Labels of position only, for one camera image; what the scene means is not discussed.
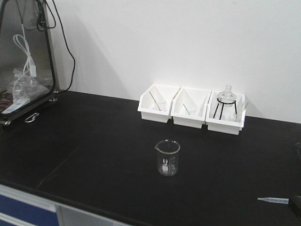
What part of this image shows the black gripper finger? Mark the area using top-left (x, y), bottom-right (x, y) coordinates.
top-left (288, 194), bottom-right (301, 216)

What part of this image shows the translucent plastic pipette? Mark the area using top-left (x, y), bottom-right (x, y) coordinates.
top-left (257, 197), bottom-right (289, 204)

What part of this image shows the right white storage bin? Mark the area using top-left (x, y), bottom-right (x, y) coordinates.
top-left (205, 91), bottom-right (246, 135)

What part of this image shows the white storage bin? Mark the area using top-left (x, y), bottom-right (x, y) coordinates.
top-left (205, 91), bottom-right (246, 135)
top-left (171, 87), bottom-right (211, 129)
top-left (137, 84), bottom-right (180, 123)

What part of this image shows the round glass flask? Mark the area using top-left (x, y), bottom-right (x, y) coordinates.
top-left (217, 85), bottom-right (236, 107)

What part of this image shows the middle white storage bin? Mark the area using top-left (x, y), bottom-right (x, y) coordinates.
top-left (171, 87), bottom-right (211, 129)

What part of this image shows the left white storage bin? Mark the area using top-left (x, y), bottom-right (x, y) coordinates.
top-left (137, 84), bottom-right (180, 123)

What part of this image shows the glass rod in left bin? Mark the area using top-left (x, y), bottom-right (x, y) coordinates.
top-left (149, 91), bottom-right (161, 111)

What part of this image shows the blue and white drawer front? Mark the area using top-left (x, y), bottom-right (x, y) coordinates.
top-left (0, 185), bottom-right (60, 226)

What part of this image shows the white power strip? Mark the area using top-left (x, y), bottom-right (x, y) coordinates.
top-left (2, 98), bottom-right (31, 114)

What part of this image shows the glass-door metal cabinet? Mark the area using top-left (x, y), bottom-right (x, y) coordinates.
top-left (0, 0), bottom-right (59, 126)

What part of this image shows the black wire tripod stand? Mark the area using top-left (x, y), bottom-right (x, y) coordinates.
top-left (213, 98), bottom-right (238, 120)

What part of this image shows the small metal ring clip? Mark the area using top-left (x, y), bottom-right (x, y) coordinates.
top-left (24, 113), bottom-right (40, 123)

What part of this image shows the black power cable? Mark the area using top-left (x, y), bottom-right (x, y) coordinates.
top-left (36, 0), bottom-right (76, 92)

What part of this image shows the white cable inside cabinet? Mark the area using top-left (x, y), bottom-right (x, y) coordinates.
top-left (11, 23), bottom-right (38, 99)

